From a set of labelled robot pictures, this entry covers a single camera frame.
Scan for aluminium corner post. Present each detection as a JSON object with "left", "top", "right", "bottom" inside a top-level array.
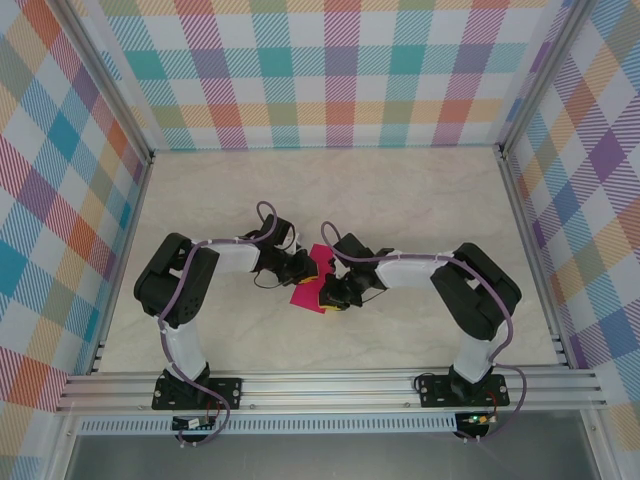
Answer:
[
  {"left": 58, "top": 0, "right": 157, "bottom": 166},
  {"left": 498, "top": 0, "right": 594, "bottom": 159}
]

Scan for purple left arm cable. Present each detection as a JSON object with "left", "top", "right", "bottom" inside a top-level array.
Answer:
[{"left": 156, "top": 200, "right": 281, "bottom": 449}]

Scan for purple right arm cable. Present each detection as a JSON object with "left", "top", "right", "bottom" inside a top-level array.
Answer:
[{"left": 319, "top": 222, "right": 529, "bottom": 444}]

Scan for thin black left gripper cable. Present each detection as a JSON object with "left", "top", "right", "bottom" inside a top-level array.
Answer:
[{"left": 252, "top": 272, "right": 296, "bottom": 291}]

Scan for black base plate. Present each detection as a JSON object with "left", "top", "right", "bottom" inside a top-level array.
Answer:
[
  {"left": 151, "top": 375, "right": 245, "bottom": 411},
  {"left": 416, "top": 373, "right": 510, "bottom": 409}
]

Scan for aluminium side rail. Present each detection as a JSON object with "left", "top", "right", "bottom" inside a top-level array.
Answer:
[
  {"left": 497, "top": 144, "right": 571, "bottom": 369},
  {"left": 85, "top": 149, "right": 157, "bottom": 376}
]

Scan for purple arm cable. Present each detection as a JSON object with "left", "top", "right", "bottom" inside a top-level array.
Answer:
[
  {"left": 319, "top": 222, "right": 529, "bottom": 444},
  {"left": 156, "top": 200, "right": 281, "bottom": 449}
]

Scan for small circuit board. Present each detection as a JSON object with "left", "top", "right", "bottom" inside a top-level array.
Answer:
[{"left": 171, "top": 415, "right": 217, "bottom": 432}]

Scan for aluminium front rail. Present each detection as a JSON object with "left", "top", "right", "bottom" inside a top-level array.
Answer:
[{"left": 54, "top": 367, "right": 609, "bottom": 414}]

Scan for pink paper sheet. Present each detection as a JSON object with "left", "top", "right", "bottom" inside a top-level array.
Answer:
[{"left": 288, "top": 243, "right": 337, "bottom": 316}]

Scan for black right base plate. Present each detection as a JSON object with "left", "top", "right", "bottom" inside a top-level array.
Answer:
[{"left": 416, "top": 373, "right": 510, "bottom": 409}]

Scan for perforated metal cable tray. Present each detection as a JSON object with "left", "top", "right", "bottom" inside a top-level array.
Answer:
[{"left": 77, "top": 413, "right": 459, "bottom": 435}]

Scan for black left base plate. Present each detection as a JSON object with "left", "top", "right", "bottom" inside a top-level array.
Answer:
[{"left": 151, "top": 375, "right": 245, "bottom": 411}]

